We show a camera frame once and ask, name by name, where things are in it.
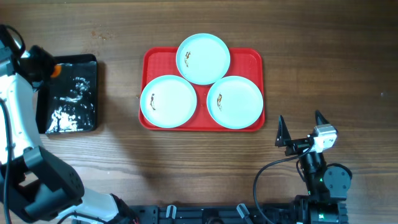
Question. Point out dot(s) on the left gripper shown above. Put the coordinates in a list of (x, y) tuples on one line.
[(41, 62)]

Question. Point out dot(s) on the red plastic tray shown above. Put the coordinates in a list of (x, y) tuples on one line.
[(245, 62)]

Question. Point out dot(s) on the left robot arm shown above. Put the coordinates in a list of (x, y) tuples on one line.
[(35, 184)]

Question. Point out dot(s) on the orange sponge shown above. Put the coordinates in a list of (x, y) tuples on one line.
[(56, 72)]

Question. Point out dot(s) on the light blue plate top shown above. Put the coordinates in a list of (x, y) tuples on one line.
[(203, 59)]

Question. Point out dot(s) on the black rectangular water basin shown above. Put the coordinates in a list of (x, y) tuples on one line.
[(69, 104)]

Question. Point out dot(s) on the light blue plate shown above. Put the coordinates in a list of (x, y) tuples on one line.
[(168, 101), (235, 102), (203, 59)]

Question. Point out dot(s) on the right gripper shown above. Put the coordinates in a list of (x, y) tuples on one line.
[(283, 137)]

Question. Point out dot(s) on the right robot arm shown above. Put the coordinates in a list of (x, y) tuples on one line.
[(327, 184)]

